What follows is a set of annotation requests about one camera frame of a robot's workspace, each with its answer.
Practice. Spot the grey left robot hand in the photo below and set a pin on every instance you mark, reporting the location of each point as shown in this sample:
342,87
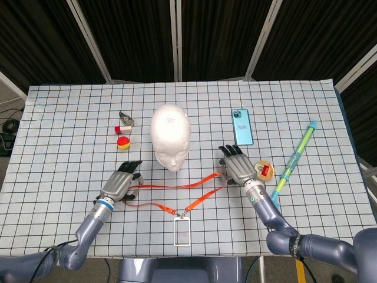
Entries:
117,184

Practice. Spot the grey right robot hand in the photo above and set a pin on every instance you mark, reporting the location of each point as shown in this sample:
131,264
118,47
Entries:
238,168

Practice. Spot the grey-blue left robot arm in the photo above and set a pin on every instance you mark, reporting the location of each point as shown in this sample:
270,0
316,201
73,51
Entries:
88,230

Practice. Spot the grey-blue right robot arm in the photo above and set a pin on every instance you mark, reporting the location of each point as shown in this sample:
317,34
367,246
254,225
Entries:
274,218

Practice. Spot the white foam mannequin head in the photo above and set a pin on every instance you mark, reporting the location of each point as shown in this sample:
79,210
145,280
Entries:
171,135

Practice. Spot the teal smartphone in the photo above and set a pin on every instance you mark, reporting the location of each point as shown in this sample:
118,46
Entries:
243,128

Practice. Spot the red and yellow ball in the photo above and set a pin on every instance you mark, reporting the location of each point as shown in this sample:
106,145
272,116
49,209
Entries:
123,143

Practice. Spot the red and white block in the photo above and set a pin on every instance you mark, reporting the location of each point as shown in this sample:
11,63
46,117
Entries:
125,129

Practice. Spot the blue and green toy pump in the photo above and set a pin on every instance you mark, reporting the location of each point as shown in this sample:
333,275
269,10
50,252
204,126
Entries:
294,160

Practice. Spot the checked blue tablecloth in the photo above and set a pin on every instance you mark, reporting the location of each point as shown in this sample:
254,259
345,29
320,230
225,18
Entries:
73,123

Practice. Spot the grey robot torso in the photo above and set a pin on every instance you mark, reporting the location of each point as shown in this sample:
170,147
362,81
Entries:
179,271

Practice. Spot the black folding screen white frame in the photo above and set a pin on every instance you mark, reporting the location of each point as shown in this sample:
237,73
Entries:
132,38

